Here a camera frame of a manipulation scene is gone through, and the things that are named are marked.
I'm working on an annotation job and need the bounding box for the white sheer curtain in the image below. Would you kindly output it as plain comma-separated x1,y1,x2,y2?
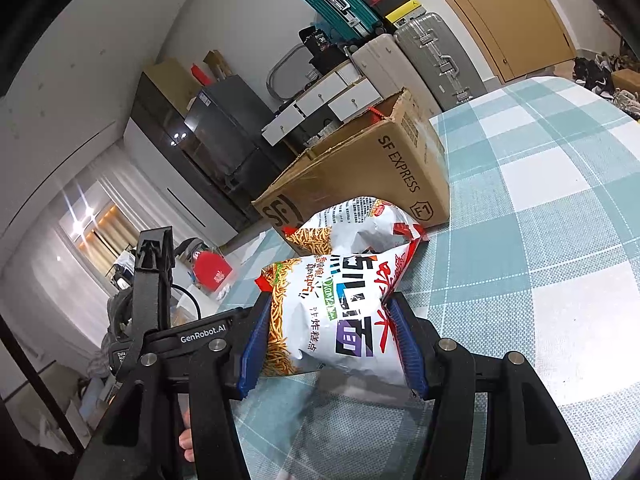
0,160,171,356

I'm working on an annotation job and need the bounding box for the pile of loose shoes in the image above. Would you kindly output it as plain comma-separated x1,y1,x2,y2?
572,52,640,121

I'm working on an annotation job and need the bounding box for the teal checked tablecloth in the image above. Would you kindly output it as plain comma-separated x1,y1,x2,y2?
220,76,640,480

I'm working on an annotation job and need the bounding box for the grey metal tube frame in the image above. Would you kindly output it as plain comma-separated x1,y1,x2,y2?
266,42,321,101

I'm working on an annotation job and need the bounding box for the silver suitcase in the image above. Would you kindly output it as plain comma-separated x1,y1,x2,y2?
394,11,488,112

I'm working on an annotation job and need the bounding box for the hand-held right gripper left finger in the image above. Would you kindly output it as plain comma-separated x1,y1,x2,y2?
75,292,273,480

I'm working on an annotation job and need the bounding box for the bold print noodle snack packet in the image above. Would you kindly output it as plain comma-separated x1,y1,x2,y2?
255,247,423,388

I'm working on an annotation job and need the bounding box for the flat tan cardboard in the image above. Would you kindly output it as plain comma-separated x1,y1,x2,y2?
145,57,203,106

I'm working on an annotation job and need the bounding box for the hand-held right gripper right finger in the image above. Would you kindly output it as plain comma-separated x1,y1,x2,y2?
387,292,591,480

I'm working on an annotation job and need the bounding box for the tan wooden door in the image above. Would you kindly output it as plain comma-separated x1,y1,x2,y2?
410,0,577,82

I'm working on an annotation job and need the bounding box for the person's left hand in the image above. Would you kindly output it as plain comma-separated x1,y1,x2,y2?
177,407,195,453

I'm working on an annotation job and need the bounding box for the red pouch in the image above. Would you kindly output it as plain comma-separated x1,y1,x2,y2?
192,251,234,289

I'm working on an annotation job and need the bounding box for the dark glass cabinet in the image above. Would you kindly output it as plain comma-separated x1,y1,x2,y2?
131,72,261,233

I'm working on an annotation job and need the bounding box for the teal suitcase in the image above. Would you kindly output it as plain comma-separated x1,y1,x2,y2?
295,0,386,36

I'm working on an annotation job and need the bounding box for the fine print noodle snack packet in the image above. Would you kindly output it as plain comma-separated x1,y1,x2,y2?
281,196,430,261

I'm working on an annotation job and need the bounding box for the black yellow shoe box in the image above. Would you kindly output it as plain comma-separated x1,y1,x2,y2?
382,0,427,29

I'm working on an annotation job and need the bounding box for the brown cardboard box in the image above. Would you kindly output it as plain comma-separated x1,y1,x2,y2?
251,86,452,241

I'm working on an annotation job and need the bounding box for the beige suitcase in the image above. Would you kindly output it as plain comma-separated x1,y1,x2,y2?
350,34,401,106

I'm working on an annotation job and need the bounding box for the black paper bag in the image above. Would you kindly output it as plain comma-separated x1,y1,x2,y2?
299,24,346,73

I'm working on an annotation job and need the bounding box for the dark grey refrigerator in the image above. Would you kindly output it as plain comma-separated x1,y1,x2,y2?
184,75,281,196

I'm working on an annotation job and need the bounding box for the small cardboard box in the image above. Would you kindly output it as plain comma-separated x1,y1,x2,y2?
611,67,640,97

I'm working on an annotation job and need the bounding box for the brown paper bag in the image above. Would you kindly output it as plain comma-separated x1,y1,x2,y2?
202,49,232,81

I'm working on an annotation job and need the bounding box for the black cable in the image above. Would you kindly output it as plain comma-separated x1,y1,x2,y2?
170,282,202,322

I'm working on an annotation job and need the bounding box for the white drawer desk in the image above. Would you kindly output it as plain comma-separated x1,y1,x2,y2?
261,60,383,147

